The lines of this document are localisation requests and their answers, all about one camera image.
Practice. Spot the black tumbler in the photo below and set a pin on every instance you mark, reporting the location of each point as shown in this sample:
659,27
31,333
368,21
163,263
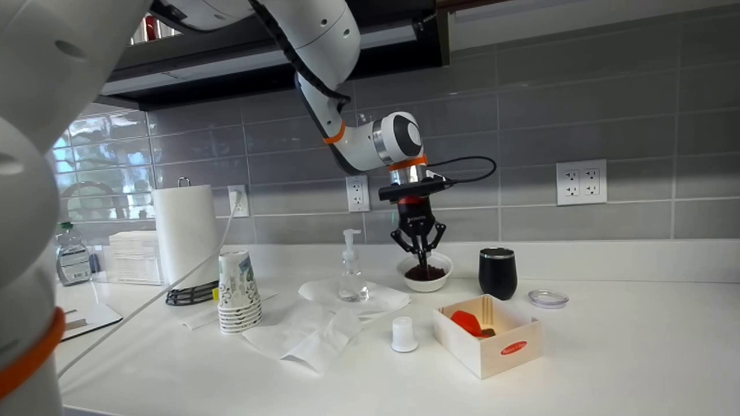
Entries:
498,272

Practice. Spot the crumpled white paper towel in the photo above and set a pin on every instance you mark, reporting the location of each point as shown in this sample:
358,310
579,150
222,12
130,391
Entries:
307,338

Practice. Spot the clear pump bottle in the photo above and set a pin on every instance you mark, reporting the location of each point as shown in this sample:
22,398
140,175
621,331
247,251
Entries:
351,277

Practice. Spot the dark brown bowl contents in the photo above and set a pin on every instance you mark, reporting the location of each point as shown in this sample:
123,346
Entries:
426,272

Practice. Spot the pale wooden box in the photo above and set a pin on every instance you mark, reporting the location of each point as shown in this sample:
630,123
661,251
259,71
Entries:
492,353

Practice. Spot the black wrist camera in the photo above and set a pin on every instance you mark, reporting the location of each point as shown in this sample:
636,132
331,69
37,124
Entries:
408,187

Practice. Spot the white bowl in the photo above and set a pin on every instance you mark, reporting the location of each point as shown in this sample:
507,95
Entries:
423,285

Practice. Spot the dark spatula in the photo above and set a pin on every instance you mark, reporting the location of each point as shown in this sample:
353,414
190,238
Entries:
422,261

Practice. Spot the dark brown piece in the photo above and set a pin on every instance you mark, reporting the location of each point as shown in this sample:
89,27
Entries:
488,333

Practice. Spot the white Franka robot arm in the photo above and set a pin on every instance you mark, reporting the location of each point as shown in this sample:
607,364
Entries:
314,31

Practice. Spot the small white plastic cup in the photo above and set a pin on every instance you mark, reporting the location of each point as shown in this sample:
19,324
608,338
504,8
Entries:
402,335

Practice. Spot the white paper towel roll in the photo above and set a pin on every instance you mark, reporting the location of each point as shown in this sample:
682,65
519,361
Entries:
185,233

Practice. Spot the clear plastic lid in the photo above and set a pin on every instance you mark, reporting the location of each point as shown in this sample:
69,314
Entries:
549,299

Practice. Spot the patterned paper cup stack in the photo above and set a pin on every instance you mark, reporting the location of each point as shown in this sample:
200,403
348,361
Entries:
239,291

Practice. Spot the red plastic cup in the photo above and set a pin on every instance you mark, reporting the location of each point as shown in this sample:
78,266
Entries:
466,320

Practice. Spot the white plate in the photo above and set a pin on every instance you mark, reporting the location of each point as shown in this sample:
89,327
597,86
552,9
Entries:
389,299

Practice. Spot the clear dish soap bottle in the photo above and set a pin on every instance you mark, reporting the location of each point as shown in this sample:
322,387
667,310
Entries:
71,261

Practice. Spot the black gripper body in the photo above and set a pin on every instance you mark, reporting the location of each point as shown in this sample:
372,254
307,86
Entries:
414,212

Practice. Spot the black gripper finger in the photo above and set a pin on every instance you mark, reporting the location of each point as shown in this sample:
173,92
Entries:
434,233
405,233

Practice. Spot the white double wall outlet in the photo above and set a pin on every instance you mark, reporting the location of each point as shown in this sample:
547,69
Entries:
581,182

